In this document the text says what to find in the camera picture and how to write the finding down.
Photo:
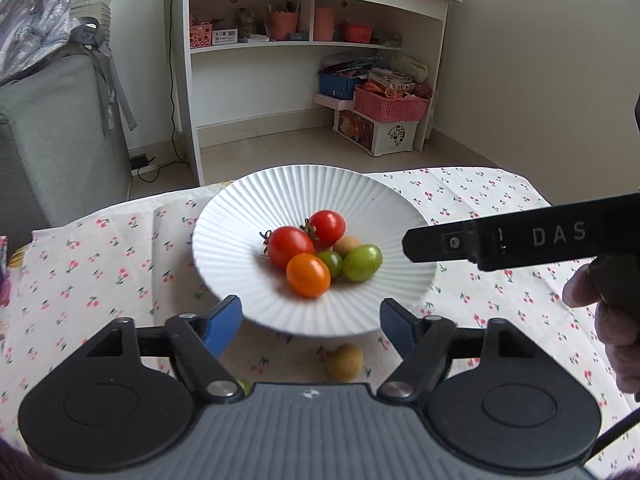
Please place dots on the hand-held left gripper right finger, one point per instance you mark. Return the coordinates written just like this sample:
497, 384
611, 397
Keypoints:
397, 325

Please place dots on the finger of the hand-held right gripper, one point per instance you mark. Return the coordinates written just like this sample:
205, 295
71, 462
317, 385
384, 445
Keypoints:
432, 245

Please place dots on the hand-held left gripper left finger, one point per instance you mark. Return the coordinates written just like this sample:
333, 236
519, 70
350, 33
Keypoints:
222, 322

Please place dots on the brown longan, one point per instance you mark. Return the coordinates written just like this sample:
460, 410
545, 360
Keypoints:
346, 246
345, 362

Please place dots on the white ribbed plate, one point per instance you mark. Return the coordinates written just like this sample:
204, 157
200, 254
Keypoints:
235, 240

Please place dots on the green-orange cherry tomato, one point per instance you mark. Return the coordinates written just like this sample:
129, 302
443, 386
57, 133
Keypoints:
332, 265

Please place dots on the orange cherry tomato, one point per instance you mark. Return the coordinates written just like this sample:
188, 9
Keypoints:
308, 275

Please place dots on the large red tomato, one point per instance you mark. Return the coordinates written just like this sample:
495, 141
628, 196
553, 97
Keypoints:
290, 247

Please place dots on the small red tomato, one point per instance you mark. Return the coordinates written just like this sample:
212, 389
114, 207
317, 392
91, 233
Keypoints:
327, 227

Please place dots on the person's right hand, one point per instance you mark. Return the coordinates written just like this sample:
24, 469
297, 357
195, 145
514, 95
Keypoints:
620, 340

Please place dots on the white printed storage box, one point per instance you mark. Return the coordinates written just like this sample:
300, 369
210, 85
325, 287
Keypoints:
395, 137

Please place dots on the large pink basket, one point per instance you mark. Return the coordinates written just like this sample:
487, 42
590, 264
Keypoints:
392, 107

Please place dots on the cherry print tablecloth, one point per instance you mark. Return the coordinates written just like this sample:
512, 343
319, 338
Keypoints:
75, 280

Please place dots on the green plush toy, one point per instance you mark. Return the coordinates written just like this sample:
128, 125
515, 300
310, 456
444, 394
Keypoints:
410, 67

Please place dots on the black power adapter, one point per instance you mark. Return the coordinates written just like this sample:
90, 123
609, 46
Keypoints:
140, 161

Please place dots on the blue storage box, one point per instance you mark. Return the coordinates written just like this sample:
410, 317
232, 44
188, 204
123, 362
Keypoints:
337, 86

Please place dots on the red basket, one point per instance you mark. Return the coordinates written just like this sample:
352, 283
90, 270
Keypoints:
356, 33

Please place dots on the white shelf unit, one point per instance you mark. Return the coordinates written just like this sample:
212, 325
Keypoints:
182, 85

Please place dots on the pink pot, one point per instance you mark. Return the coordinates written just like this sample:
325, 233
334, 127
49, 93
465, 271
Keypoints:
324, 24

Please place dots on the grey sofa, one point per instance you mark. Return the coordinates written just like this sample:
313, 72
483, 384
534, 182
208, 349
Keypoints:
50, 135

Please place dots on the pink cup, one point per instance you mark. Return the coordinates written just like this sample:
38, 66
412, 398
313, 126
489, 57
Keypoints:
282, 26

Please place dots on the small pink perforated basket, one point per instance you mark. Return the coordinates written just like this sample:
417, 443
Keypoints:
201, 37

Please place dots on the white labelled box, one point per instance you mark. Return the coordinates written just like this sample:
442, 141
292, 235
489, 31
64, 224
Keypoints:
225, 36

